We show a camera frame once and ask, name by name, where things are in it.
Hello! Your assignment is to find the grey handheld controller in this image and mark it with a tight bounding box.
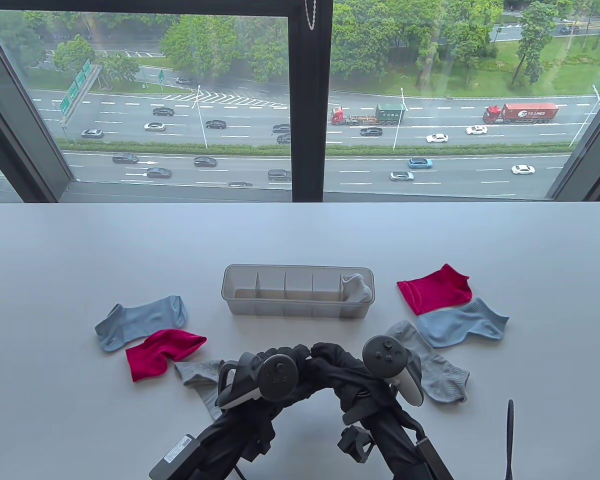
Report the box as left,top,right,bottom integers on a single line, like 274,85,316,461
215,352,300,409
362,334,425,407

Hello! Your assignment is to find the person's left forearm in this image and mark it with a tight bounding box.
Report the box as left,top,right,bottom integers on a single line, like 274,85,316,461
187,412,278,480

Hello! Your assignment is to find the black box with white label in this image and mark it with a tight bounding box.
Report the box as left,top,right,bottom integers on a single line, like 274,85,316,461
149,433,201,480
414,436,455,480

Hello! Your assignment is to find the grey sock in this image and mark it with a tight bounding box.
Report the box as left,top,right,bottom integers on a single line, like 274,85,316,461
385,320,471,404
174,359,227,422

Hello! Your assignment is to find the dark window frame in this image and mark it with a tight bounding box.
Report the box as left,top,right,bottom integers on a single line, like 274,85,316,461
0,0,600,203

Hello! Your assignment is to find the green road sign gantry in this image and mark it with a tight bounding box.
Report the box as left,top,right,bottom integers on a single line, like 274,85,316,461
57,59,103,126

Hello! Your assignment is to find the clear plastic divided organizer box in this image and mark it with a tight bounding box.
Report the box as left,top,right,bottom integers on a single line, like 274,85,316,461
221,264,376,319

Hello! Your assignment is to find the light blue sock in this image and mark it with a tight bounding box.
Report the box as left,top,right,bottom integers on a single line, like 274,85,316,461
416,298,510,349
94,295,187,353

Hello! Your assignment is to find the red sock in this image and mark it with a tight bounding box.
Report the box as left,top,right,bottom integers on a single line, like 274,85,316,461
125,329,207,383
396,263,473,317

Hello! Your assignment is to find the person's right hand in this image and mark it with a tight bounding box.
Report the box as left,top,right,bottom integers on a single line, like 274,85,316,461
310,342,402,428

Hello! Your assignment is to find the person's left hand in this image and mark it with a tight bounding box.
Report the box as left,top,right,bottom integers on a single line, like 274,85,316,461
219,344,331,431

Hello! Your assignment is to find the person's right forearm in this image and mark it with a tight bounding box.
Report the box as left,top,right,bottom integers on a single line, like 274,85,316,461
357,407,433,480

